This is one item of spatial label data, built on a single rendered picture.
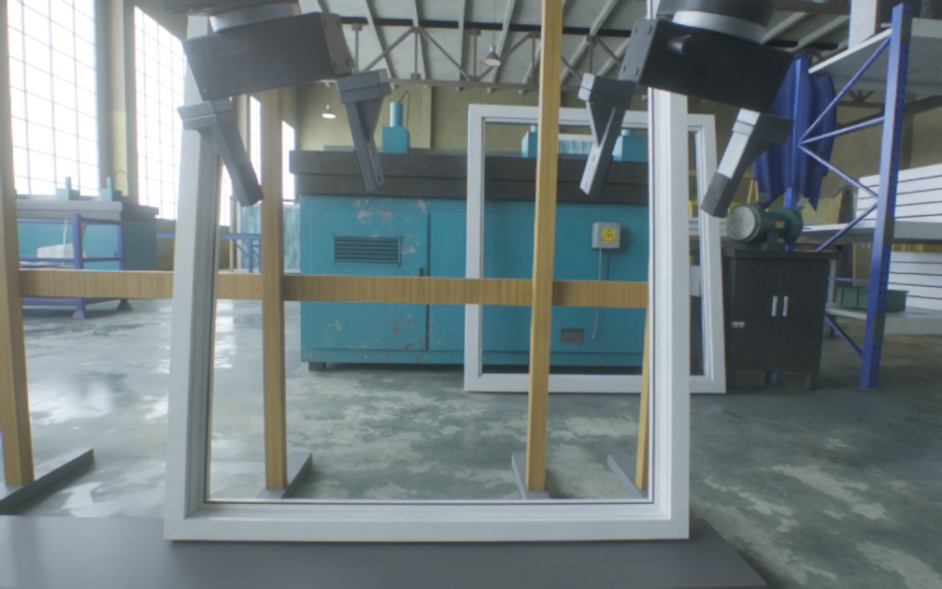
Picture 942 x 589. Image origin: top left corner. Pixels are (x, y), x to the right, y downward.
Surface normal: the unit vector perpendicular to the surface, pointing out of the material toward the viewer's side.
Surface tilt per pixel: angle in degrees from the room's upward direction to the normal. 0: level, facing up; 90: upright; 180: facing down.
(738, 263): 90
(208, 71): 113
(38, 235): 90
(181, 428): 82
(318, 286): 90
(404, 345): 90
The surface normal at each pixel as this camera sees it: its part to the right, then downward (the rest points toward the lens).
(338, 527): 0.05, -0.05
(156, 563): 0.03, -1.00
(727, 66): 0.08, 0.48
